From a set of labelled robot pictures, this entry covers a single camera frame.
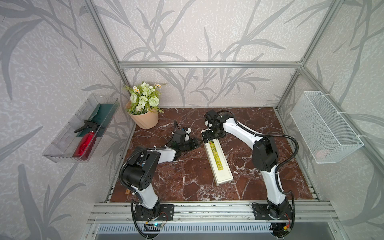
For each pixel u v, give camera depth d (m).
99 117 0.71
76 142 0.63
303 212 0.75
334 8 0.71
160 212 0.72
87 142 0.60
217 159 0.83
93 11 0.72
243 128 0.61
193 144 0.84
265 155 0.55
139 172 0.49
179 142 0.75
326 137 0.61
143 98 0.87
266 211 0.72
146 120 0.99
